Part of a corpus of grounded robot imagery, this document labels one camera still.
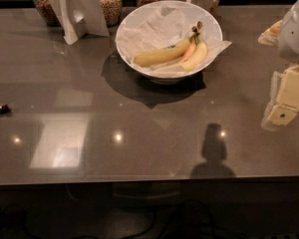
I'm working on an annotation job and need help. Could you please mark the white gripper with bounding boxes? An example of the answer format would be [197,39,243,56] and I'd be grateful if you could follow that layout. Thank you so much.
[258,0,299,131]

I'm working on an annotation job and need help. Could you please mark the yellow banana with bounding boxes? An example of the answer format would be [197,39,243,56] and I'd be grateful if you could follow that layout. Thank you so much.
[133,21,202,67]
[155,34,208,73]

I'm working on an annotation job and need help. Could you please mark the white ceramic bowl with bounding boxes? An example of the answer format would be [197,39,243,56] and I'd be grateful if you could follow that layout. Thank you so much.
[116,0,225,85]

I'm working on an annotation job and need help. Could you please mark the far right glass jar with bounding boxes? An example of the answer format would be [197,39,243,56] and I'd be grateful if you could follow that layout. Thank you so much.
[209,0,220,12]

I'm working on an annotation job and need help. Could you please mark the white paper liner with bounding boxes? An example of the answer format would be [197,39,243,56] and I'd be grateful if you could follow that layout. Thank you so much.
[116,2,232,79]

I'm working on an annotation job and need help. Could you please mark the middle glass jar of grains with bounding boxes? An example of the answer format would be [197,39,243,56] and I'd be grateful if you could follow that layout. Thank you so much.
[99,0,123,27]

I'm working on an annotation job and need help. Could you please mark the white folded card stand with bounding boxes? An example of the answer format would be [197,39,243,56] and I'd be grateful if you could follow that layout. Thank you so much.
[49,0,110,45]

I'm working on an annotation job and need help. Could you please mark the left glass jar of nuts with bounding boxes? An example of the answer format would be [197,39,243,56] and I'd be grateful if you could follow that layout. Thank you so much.
[32,0,60,27]

